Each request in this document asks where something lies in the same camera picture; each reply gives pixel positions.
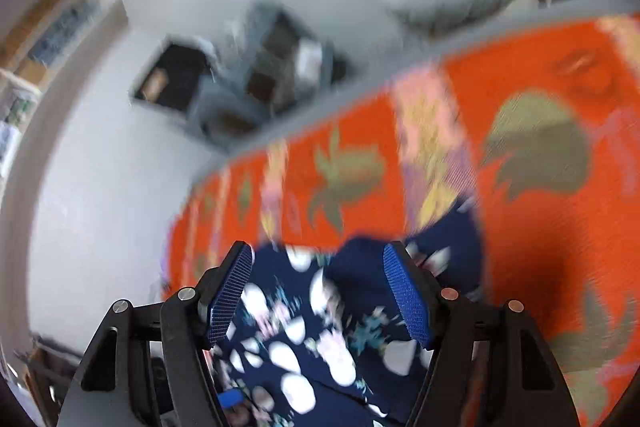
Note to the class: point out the orange leaf-patterned blanket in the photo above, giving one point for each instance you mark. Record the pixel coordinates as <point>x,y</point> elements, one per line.
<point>525,232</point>

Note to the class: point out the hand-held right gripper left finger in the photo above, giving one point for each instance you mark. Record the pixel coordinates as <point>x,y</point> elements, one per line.
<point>230,297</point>

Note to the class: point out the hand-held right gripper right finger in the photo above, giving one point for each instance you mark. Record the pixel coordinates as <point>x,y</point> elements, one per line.
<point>407,297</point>

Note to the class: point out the white wall shelf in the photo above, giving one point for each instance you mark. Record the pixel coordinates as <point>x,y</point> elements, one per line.
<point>20,82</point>

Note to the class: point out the open silver case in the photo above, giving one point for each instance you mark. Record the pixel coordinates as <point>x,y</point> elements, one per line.
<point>172,72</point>

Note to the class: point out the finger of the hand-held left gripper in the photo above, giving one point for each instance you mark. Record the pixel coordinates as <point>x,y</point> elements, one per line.
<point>230,399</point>

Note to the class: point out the navy floral polka-dot garment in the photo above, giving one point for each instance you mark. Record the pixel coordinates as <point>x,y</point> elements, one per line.
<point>350,272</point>

